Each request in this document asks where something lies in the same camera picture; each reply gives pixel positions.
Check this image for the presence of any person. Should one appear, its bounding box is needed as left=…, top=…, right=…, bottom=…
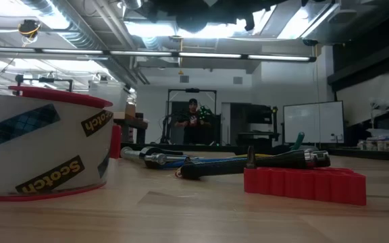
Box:
left=174, top=98, right=212, bottom=145

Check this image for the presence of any black device with green lights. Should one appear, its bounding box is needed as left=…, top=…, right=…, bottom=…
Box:
left=197, top=104, right=215, bottom=121

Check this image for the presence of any black shelf cabinet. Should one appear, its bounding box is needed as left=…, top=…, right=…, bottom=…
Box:
left=236, top=103, right=282, bottom=146

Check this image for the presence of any wooden table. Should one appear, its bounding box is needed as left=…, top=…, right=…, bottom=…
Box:
left=112, top=111, right=149, bottom=145

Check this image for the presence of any cardboard box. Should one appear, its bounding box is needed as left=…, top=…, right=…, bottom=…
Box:
left=124, top=102, right=137, bottom=117

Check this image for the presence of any dark screwdriver bit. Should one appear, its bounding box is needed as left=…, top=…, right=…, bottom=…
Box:
left=246, top=145, right=257, bottom=169

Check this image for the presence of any long ceiling light bar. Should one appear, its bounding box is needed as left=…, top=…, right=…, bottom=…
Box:
left=0, top=46, right=318, bottom=64

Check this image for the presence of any clear plastic storage container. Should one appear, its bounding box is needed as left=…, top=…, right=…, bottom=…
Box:
left=87, top=80, right=128, bottom=113

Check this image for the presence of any whiteboard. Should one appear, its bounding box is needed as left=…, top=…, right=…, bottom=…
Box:
left=282, top=100, right=345, bottom=144

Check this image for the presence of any red bit holder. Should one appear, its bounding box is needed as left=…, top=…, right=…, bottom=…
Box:
left=243, top=166, right=367, bottom=207

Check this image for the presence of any red Scotch tape dispenser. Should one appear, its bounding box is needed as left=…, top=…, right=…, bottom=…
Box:
left=0, top=85, right=123, bottom=203

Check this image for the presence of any black bar stand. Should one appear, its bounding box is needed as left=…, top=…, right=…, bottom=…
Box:
left=14, top=74, right=75, bottom=94

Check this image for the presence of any black gantry frame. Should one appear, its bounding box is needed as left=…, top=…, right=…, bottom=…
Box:
left=159, top=88, right=218, bottom=146

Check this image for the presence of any blue wire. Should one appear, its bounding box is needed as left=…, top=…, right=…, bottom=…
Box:
left=163, top=156, right=247, bottom=169

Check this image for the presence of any black ratchet screwdriver handle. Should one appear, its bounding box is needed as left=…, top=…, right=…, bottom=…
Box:
left=175, top=149, right=332, bottom=181

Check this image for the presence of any blue handled metal tool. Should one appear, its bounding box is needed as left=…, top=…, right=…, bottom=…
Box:
left=120, top=146, right=199, bottom=170

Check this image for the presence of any orange wire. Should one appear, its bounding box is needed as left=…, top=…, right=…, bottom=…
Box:
left=234, top=153, right=274, bottom=160

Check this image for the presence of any green wire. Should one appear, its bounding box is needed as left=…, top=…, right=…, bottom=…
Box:
left=290, top=132, right=306, bottom=151

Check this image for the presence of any black aluminium rig frame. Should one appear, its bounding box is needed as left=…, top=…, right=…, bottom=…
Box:
left=120, top=142, right=389, bottom=163

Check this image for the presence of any black ceiling camera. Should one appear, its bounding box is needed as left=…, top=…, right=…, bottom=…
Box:
left=17, top=19, right=43, bottom=47

